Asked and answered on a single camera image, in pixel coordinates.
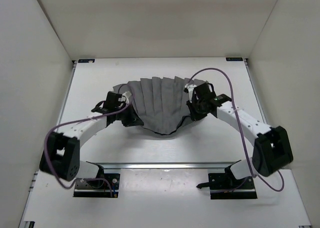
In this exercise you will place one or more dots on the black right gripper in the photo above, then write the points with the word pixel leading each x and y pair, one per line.
pixel 195 116

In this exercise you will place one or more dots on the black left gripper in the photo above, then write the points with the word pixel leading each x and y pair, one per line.
pixel 133 119

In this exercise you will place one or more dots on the grey pleated skirt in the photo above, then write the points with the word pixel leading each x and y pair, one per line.
pixel 160 103

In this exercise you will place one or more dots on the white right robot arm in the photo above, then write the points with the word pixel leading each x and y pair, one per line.
pixel 271 146

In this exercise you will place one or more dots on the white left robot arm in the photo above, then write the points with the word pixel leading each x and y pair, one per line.
pixel 61 153

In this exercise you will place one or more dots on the right blue corner label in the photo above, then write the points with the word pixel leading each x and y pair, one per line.
pixel 234 59

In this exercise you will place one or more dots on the blue corner label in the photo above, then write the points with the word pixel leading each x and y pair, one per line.
pixel 86 60
pixel 234 59

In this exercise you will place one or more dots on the left blue corner label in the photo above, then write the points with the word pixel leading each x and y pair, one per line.
pixel 86 60

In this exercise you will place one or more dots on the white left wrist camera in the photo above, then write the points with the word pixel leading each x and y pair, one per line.
pixel 125 98

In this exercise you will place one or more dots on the aluminium front table rail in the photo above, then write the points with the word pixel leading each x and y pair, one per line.
pixel 170 165

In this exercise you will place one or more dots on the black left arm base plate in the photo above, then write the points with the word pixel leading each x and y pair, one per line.
pixel 99 189

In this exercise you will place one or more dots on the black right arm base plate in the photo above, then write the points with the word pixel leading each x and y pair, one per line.
pixel 223 188

